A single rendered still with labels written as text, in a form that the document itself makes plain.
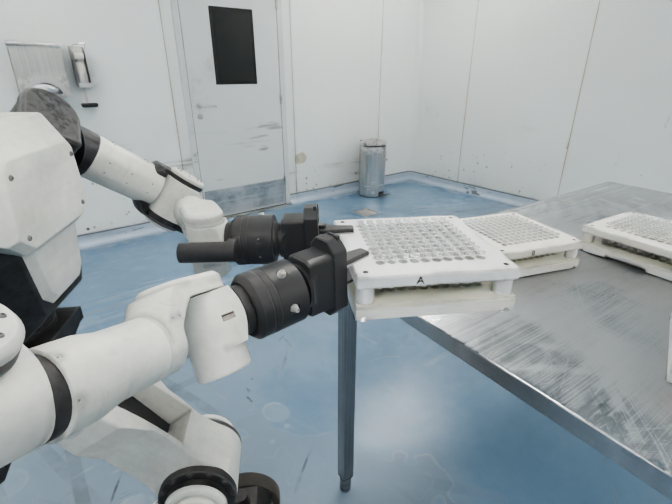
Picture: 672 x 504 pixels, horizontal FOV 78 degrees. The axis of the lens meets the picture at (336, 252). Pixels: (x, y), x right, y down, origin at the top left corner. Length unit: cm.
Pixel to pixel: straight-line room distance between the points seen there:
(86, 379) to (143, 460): 54
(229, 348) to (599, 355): 63
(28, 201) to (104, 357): 33
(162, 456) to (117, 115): 320
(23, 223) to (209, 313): 27
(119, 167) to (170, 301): 54
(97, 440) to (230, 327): 40
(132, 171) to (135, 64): 292
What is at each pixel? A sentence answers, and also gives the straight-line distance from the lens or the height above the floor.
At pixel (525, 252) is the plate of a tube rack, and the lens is 106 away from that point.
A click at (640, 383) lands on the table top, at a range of 84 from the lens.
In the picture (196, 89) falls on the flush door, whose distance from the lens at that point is 398.
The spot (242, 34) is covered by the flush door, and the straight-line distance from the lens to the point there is 417.
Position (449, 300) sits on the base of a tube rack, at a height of 100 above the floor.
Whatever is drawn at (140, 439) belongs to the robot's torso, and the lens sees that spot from 86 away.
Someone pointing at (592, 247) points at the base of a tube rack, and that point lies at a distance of 130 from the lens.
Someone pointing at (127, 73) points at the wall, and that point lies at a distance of 383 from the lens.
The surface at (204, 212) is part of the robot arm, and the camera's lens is 75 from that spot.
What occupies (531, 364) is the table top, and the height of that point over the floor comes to 86.
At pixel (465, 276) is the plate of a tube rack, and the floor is 104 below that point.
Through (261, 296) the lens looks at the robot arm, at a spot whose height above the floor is 106.
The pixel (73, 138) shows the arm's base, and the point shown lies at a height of 120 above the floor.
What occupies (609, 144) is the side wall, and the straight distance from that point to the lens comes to 444.
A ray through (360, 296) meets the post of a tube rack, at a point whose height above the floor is 101.
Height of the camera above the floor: 131
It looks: 23 degrees down
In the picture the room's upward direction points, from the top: straight up
